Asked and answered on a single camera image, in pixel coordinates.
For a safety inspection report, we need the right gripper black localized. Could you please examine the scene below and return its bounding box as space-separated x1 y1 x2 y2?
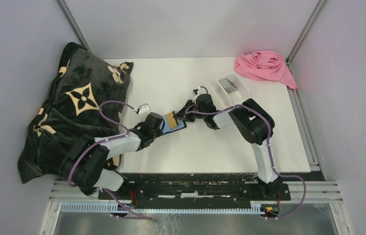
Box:
174 99 207 122

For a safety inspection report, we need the black leather card holder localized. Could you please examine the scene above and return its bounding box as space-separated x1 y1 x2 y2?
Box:
160 111 187 135

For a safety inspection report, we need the gold credit card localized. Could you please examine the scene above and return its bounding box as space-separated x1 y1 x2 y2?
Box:
166 111 180 129

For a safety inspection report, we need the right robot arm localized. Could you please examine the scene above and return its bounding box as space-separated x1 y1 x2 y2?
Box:
173 94 282 200

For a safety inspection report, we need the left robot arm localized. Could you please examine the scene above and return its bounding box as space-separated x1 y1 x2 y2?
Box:
59 112 165 199

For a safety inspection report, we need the stack of cards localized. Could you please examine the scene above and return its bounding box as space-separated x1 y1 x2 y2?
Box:
219 78 238 94

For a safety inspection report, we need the white plastic bin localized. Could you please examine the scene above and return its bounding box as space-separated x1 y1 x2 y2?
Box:
216 72 251 106

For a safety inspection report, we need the black floral pillow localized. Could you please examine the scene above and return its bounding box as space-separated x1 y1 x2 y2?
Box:
17 42 134 194

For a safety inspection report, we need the pink crumpled cloth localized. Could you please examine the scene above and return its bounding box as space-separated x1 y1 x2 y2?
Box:
234 50 300 90

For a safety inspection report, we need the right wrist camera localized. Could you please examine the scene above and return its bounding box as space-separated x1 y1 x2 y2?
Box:
193 86 209 96

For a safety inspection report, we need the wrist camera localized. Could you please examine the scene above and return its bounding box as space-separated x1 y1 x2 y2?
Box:
193 86 209 96
135 103 150 115

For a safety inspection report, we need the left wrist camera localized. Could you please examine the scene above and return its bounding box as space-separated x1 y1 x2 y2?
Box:
135 103 150 115

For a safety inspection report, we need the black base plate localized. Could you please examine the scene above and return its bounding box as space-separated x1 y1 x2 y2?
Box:
98 173 291 209

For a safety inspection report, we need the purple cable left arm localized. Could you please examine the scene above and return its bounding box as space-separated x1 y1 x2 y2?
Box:
68 100 153 220

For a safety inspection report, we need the white slotted cable duct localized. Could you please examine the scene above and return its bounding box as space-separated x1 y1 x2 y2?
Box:
60 202 265 215

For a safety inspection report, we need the aluminium frame rail left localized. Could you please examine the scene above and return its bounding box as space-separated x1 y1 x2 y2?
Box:
56 0 92 52

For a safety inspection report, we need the aluminium frame rail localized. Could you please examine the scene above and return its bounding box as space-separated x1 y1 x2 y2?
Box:
56 0 92 52
286 0 328 66

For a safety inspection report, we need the aluminium frame rail right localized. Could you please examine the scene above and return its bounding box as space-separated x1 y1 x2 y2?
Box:
286 0 328 66

